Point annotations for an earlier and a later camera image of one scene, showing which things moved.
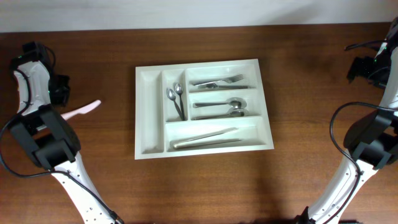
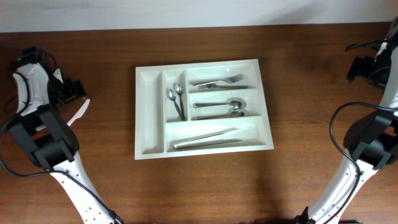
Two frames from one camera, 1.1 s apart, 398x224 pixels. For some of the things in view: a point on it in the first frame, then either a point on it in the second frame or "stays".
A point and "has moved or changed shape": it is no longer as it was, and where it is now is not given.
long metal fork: (216, 86) stays
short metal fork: (230, 79) stays
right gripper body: (359, 69) stays
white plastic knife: (90, 107) has moved or changed shape
